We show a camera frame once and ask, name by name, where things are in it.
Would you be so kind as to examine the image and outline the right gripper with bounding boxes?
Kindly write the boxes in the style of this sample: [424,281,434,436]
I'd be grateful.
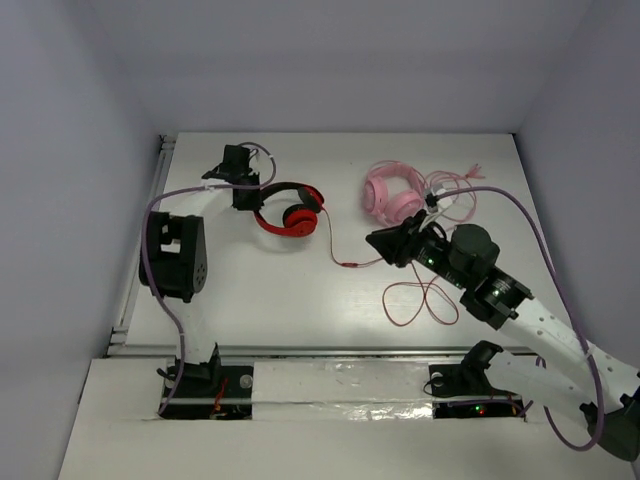
[365,209,470,290]

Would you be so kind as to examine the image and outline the red black headphones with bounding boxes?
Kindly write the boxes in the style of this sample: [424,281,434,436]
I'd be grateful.
[253,181,325,238]

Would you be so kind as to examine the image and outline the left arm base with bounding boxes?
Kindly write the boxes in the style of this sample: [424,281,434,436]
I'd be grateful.
[160,365,254,420]

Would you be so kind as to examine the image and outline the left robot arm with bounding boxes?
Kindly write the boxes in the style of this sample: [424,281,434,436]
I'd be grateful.
[139,174,261,394]

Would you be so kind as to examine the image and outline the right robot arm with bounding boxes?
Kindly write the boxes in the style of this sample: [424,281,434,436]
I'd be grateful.
[366,212,639,462]

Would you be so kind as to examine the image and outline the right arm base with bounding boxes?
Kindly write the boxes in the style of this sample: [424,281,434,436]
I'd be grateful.
[423,341,533,420]

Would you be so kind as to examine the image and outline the pink headphones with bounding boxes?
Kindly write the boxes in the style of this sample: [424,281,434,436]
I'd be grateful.
[362,160,426,227]

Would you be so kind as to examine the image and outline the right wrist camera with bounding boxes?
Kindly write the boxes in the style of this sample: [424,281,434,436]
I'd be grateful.
[424,183,453,219]

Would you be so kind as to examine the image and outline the pink headphone cable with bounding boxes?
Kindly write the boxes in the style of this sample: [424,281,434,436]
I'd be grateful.
[414,163,485,226]

